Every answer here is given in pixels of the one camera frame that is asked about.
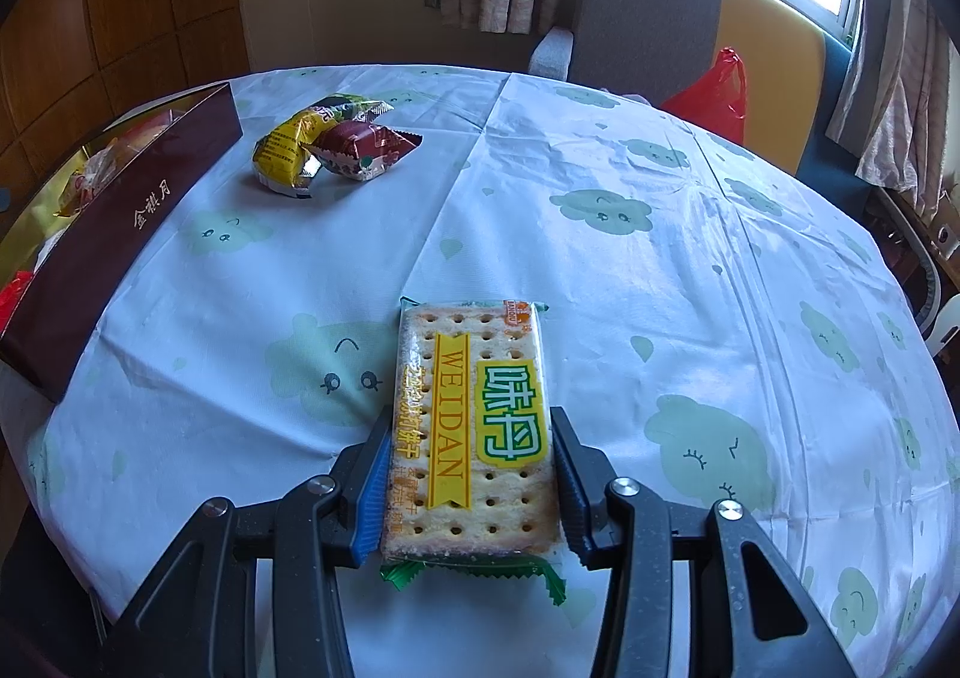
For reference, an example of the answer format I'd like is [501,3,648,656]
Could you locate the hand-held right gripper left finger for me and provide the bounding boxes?
[97,406,395,678]

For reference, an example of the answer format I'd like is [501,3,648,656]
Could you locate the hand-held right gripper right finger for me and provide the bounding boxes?
[550,406,860,678]

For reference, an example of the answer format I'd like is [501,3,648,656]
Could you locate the cracker packet yellow green label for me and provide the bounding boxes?
[379,295,567,608]

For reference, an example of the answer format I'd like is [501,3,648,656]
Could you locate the gold tin box brown sides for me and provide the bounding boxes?
[0,82,245,403]

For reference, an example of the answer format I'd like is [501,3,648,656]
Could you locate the red foil snack packet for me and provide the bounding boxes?
[0,271,35,335]

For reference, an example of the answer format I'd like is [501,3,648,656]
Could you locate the white tablecloth green print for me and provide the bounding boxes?
[22,67,960,649]

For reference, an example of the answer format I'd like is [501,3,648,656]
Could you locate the brown snack packet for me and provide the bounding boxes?
[307,121,425,182]

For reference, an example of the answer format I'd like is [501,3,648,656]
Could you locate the yellow snack packet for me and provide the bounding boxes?
[251,108,332,199]

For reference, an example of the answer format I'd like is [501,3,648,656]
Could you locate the green snack packet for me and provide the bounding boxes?
[311,94,395,125]

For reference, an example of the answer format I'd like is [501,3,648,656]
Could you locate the clear pastry packet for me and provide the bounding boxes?
[56,112,185,218]

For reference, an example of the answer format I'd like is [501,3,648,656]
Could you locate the red plastic bag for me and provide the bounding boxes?
[661,48,749,145]

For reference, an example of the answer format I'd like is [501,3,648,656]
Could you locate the grey and yellow chair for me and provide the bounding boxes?
[529,0,871,199]

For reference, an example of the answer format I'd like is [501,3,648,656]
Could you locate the white curved frame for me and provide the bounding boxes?
[870,187,960,356]

